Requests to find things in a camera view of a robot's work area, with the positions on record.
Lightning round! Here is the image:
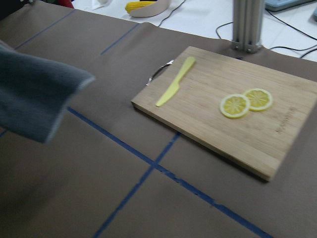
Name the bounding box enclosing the front lemon slice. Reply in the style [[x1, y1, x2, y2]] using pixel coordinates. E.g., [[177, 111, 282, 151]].
[[219, 94, 250, 119]]

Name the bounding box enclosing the grey cleaning cloth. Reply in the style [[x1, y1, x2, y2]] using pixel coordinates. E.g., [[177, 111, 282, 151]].
[[0, 42, 95, 143]]

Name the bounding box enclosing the rear lemon slice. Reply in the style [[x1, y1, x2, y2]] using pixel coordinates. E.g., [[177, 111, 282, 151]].
[[243, 88, 273, 112]]

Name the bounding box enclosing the aluminium frame post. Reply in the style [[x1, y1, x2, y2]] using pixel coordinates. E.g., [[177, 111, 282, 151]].
[[232, 0, 265, 53]]

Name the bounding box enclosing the bamboo cutting board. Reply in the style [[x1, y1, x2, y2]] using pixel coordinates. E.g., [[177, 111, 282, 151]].
[[131, 47, 317, 181]]

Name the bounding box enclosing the yellow plastic knife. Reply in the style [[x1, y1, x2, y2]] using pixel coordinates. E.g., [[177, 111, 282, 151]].
[[155, 57, 196, 107]]

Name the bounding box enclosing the lemon slice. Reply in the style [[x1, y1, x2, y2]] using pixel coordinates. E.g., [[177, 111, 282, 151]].
[[243, 88, 273, 112], [219, 94, 250, 119]]

